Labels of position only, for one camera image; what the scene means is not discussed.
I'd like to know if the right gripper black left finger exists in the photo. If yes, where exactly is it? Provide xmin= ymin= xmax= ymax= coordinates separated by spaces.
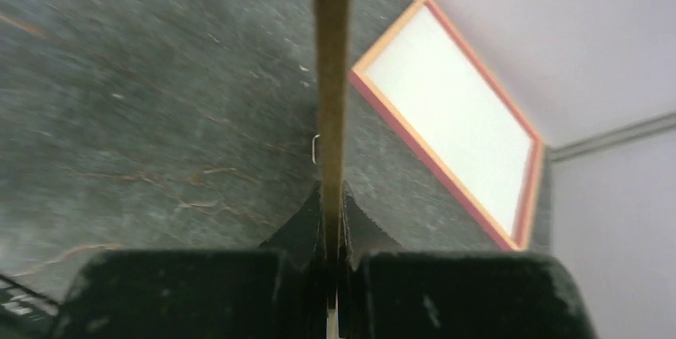
xmin=49 ymin=189 xmax=324 ymax=339

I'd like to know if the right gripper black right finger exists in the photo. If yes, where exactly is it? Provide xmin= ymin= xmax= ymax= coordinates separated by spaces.
xmin=338 ymin=187 xmax=597 ymax=338

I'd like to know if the brown cardboard backing board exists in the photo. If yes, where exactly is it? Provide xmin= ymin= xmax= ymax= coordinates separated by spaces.
xmin=311 ymin=0 xmax=353 ymax=269

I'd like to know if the mountain landscape photo print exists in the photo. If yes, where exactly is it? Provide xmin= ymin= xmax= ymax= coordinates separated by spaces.
xmin=365 ymin=6 xmax=533 ymax=235

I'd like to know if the pink wooden picture frame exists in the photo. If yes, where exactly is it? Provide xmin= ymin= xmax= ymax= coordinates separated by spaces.
xmin=350 ymin=0 xmax=545 ymax=250

